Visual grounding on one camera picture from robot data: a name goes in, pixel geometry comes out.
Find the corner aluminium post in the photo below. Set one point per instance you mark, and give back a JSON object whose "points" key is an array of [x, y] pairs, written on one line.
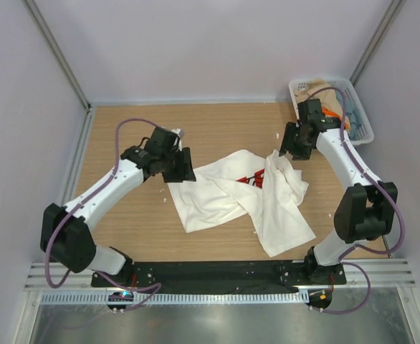
{"points": [[56, 51], [389, 16]]}

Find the white plastic basket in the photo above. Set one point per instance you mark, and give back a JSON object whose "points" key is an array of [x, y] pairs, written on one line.
{"points": [[339, 84]]}

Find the beige garment in basket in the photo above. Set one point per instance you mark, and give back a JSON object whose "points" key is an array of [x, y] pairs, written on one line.
{"points": [[321, 90]]}

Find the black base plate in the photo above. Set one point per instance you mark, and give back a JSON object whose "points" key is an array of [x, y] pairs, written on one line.
{"points": [[226, 287]]}

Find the white slotted cable duct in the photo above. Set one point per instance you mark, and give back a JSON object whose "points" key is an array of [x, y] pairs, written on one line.
{"points": [[109, 298]]}

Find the white t shirt red print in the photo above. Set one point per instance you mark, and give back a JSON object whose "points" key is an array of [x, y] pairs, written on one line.
{"points": [[269, 190]]}

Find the light blue garment in basket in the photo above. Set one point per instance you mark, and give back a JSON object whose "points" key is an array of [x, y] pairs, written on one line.
{"points": [[353, 121]]}

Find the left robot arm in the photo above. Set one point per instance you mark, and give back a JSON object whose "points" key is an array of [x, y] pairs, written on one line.
{"points": [[66, 235]]}

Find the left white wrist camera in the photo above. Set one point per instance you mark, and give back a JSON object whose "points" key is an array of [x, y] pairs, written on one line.
{"points": [[179, 134]]}

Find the orange garment in basket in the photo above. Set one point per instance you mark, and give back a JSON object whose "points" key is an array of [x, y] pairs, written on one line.
{"points": [[329, 113]]}

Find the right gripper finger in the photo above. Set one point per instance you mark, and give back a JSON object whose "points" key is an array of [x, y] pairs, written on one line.
{"points": [[288, 144], [301, 152]]}

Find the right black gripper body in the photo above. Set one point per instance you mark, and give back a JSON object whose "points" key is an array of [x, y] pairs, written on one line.
{"points": [[297, 140]]}

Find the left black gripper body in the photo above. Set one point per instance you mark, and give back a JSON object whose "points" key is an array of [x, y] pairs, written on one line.
{"points": [[176, 163]]}

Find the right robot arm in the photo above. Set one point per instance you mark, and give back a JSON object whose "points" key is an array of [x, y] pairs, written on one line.
{"points": [[367, 208]]}

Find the left corner aluminium post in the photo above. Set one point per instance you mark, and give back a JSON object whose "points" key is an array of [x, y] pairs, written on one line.
{"points": [[56, 51]]}

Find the aluminium rail frame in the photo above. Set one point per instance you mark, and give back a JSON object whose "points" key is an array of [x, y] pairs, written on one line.
{"points": [[381, 272]]}

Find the right corner aluminium post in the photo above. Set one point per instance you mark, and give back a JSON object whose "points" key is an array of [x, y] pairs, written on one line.
{"points": [[389, 16]]}

